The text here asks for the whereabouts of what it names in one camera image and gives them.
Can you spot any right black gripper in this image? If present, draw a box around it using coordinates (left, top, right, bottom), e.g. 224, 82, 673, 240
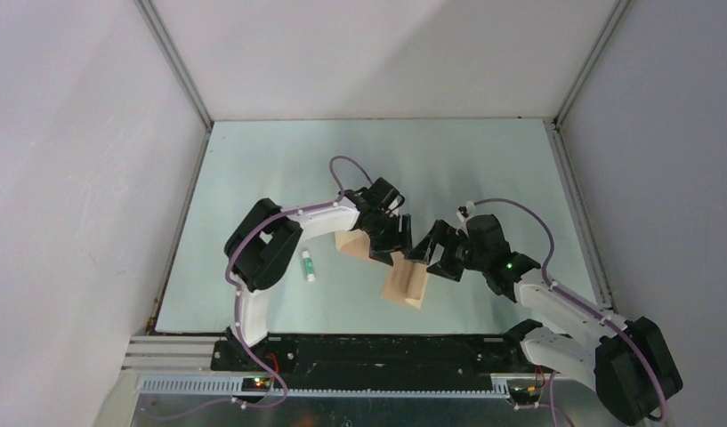
404, 220, 489, 283

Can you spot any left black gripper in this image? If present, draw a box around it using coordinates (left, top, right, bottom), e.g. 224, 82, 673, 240
364, 211, 412, 266

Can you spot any tan paper envelope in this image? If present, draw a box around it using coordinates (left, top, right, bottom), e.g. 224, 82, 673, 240
335, 230, 372, 262

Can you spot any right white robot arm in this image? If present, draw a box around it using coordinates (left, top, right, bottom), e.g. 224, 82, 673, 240
406, 214, 683, 426

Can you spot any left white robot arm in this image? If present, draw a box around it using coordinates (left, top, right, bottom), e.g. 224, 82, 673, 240
212, 178, 412, 371

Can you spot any white green glue stick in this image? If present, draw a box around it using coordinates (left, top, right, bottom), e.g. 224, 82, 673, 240
301, 250, 316, 282

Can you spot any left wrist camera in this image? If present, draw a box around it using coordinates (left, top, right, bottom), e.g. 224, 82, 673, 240
386, 195, 405, 214

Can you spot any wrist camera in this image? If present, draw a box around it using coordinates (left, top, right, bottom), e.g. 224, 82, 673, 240
456, 201, 476, 222
386, 195, 405, 214

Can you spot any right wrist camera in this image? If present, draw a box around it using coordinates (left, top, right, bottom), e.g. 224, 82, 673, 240
456, 201, 476, 222

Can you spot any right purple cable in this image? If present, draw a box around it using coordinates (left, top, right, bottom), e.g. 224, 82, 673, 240
456, 197, 674, 427

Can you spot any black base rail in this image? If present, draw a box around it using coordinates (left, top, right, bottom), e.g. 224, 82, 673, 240
210, 332, 535, 392

